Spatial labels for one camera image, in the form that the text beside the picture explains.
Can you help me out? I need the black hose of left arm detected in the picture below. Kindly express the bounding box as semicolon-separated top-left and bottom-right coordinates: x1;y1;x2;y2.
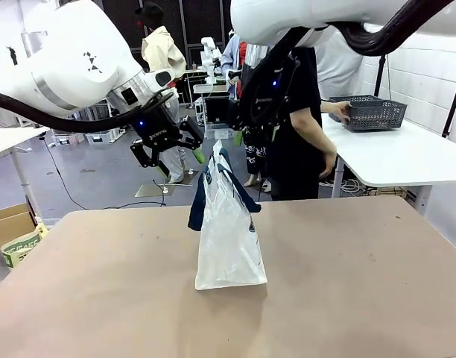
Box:
0;88;175;134

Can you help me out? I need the grey background table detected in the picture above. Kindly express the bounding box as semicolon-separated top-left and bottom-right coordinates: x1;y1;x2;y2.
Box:
192;82;229;109

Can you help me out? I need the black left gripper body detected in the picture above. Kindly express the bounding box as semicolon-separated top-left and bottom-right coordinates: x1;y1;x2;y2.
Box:
132;105;183;154

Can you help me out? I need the upright black pole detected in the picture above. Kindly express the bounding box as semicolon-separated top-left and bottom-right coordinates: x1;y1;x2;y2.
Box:
374;54;386;98

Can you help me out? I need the brown cardboard box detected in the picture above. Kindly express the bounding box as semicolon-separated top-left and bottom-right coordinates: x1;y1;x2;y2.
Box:
0;203;39;250

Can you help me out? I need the metal floor plate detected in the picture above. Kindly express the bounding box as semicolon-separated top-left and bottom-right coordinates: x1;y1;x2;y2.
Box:
134;169;195;198

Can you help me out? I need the small white side table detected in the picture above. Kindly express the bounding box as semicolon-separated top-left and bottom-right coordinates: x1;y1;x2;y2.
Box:
0;125;51;224

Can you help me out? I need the person's right hand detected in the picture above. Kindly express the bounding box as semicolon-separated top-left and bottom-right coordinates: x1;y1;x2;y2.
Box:
319;151;338;179

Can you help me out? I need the person in black shirt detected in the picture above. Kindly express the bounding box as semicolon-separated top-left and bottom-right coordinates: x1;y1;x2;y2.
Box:
267;44;339;202

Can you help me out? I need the grey plastic basket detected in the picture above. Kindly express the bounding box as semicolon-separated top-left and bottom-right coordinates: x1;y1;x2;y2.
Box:
328;95;408;133

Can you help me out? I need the small white background robot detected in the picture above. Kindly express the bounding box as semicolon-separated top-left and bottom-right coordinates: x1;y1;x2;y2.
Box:
200;36;218;85

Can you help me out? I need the person in blue shirt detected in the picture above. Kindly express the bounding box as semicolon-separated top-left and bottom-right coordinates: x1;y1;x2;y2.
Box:
220;33;270;189

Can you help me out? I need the green printed white box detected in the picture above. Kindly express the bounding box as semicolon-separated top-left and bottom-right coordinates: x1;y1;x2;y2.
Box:
0;222;50;269

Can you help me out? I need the large white side table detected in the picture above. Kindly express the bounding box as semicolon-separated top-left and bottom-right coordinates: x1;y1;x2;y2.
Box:
319;111;456;216

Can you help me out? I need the person in beige jacket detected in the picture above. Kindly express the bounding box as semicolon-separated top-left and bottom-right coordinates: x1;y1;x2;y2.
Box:
133;1;188;184

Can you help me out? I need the clear plastic box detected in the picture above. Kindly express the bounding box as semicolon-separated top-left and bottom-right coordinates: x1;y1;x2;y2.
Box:
204;122;237;141

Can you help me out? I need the white plastic storage bin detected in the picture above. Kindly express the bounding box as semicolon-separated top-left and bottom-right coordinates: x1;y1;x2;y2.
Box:
51;130;83;147
84;126;127;145

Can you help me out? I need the black hose of right arm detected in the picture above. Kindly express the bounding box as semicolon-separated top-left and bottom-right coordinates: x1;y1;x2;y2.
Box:
326;0;456;57

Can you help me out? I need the white bag with blue handles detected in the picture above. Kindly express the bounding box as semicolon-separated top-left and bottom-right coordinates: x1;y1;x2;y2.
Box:
186;139;269;292

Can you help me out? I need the person's right forearm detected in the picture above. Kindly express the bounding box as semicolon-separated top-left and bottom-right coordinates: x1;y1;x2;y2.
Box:
290;110;338;157

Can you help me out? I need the black equipment case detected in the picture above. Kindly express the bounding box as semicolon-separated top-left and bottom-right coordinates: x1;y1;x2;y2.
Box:
204;95;239;124

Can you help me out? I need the person's left hand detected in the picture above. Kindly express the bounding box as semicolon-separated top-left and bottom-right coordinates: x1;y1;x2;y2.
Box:
332;100;352;126

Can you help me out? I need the thin black floor cable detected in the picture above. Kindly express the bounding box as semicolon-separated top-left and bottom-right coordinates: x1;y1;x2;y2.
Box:
39;136;168;212

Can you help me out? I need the white cable bundle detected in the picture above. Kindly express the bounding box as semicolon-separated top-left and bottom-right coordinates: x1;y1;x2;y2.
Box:
339;178;370;195

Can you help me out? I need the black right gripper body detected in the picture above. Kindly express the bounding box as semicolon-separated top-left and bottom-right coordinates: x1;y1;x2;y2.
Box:
237;46;300;131

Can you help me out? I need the black hose of arm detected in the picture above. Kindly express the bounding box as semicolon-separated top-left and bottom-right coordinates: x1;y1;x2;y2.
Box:
326;0;456;57
0;88;175;134

